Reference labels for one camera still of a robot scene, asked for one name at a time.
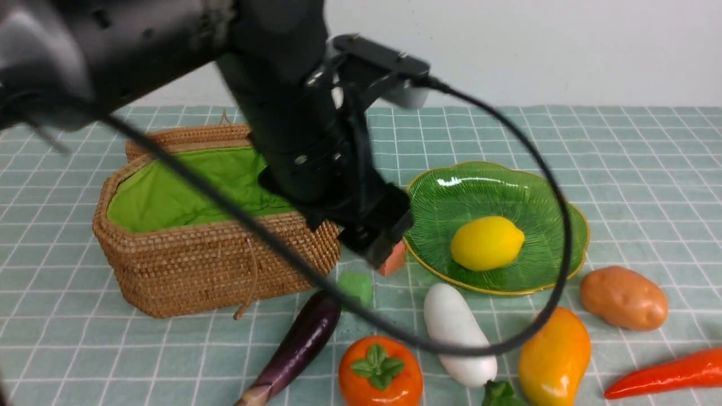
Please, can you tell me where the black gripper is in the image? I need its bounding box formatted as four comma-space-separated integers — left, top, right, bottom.
258, 164, 413, 268

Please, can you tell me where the yellow toy lemon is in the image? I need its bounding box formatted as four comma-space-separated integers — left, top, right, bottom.
450, 216, 526, 272

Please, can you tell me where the purple toy eggplant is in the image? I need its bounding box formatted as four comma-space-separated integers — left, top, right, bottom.
235, 290, 341, 405

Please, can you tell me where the white toy radish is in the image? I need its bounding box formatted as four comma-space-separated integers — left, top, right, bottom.
423, 283, 498, 388

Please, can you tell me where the orange toy persimmon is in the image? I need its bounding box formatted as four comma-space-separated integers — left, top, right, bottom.
338, 335, 424, 405

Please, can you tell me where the yellow orange toy mango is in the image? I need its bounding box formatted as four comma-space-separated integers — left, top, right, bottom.
518, 307, 592, 405

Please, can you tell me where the brown toy potato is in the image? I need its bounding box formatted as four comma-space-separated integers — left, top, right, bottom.
579, 266, 668, 332

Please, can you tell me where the orange toy carrot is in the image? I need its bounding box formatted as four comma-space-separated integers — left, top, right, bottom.
604, 347, 721, 399

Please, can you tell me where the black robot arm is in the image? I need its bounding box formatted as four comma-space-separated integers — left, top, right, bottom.
1, 1, 429, 267

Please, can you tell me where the salmon foam cube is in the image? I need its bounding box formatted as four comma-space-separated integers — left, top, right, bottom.
377, 241, 407, 277

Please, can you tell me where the green foam cube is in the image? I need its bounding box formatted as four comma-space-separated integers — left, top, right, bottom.
337, 271, 373, 307

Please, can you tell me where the green glass plate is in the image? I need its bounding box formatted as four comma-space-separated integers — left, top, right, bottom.
404, 161, 564, 296

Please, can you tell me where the wicker basket green lining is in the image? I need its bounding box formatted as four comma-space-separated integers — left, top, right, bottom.
92, 110, 341, 320

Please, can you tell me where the checkered green tablecloth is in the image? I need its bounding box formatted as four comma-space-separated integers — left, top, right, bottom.
1, 105, 721, 405

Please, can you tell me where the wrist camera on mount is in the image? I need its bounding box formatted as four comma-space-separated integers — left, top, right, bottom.
305, 33, 430, 111

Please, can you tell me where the black cable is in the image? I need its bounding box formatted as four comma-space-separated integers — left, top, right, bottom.
0, 76, 573, 357

